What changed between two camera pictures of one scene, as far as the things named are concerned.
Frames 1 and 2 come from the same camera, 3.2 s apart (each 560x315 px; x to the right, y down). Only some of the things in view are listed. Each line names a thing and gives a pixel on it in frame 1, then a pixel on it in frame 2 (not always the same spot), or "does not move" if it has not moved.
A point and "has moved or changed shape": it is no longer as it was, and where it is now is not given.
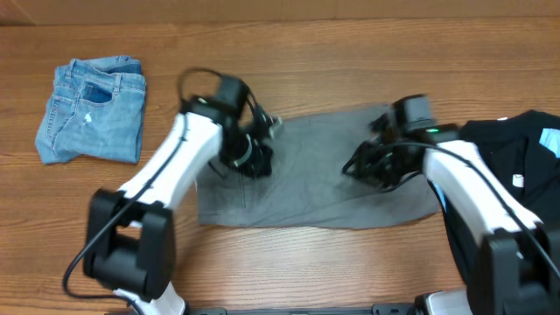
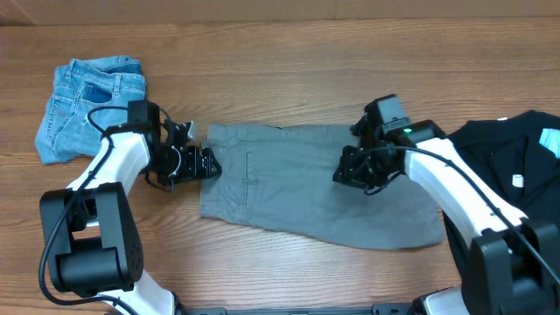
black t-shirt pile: x=524 y=151 does not move
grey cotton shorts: x=307 y=186 has moved or changed shape
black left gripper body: x=252 y=165 to x=188 y=168
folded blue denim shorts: x=94 y=109 does not move
